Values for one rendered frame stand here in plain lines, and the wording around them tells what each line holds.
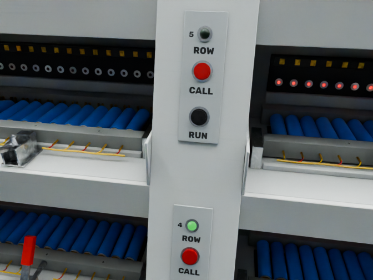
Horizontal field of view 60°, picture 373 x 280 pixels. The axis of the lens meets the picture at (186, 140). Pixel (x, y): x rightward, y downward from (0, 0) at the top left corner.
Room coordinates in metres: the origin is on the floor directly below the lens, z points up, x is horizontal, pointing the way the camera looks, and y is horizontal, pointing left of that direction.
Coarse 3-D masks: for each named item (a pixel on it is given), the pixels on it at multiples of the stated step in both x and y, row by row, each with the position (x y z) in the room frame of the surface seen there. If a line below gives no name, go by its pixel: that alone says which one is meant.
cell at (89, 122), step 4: (96, 108) 0.46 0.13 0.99; (100, 108) 0.46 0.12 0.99; (104, 108) 0.46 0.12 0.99; (92, 112) 0.45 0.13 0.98; (96, 112) 0.44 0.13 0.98; (100, 112) 0.45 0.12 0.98; (104, 112) 0.46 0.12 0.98; (88, 116) 0.43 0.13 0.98; (92, 116) 0.43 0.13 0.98; (96, 116) 0.43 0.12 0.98; (100, 116) 0.44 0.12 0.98; (84, 120) 0.42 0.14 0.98; (88, 120) 0.42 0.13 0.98; (92, 120) 0.42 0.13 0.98; (96, 120) 0.43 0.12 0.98; (80, 124) 0.41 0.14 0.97; (84, 124) 0.41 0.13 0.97; (88, 124) 0.41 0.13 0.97; (92, 124) 0.42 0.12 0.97
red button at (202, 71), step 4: (196, 64) 0.31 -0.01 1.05; (200, 64) 0.31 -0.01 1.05; (204, 64) 0.31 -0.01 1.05; (196, 68) 0.31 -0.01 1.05; (200, 68) 0.31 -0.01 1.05; (204, 68) 0.31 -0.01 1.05; (208, 68) 0.31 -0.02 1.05; (196, 72) 0.31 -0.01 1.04; (200, 72) 0.31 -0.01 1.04; (204, 72) 0.31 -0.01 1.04; (208, 72) 0.31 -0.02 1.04; (196, 76) 0.31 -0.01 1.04; (200, 76) 0.31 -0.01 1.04; (204, 76) 0.31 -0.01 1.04; (208, 76) 0.31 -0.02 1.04
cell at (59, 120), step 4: (72, 104) 0.47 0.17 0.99; (76, 104) 0.47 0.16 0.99; (68, 108) 0.45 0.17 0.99; (72, 108) 0.46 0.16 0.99; (76, 108) 0.46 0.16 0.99; (80, 108) 0.47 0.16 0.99; (64, 112) 0.44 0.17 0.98; (68, 112) 0.44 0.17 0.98; (72, 112) 0.45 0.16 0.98; (76, 112) 0.46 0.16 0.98; (60, 116) 0.43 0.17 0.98; (64, 116) 0.43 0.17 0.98; (68, 116) 0.44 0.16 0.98; (72, 116) 0.45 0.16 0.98; (56, 120) 0.42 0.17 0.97; (60, 120) 0.42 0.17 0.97; (64, 120) 0.43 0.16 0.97
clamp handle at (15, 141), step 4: (12, 136) 0.35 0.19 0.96; (16, 136) 0.35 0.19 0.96; (12, 140) 0.35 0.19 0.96; (16, 140) 0.35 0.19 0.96; (12, 144) 0.35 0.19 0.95; (16, 144) 0.35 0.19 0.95; (0, 148) 0.33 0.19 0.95; (4, 148) 0.33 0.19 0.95; (8, 148) 0.34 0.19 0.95; (12, 148) 0.34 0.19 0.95; (0, 152) 0.32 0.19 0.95
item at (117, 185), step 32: (0, 160) 0.36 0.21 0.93; (32, 160) 0.36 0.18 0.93; (64, 160) 0.36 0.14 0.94; (96, 160) 0.36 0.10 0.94; (128, 160) 0.36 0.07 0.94; (0, 192) 0.35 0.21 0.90; (32, 192) 0.34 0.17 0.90; (64, 192) 0.34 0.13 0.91; (96, 192) 0.33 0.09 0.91; (128, 192) 0.33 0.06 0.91
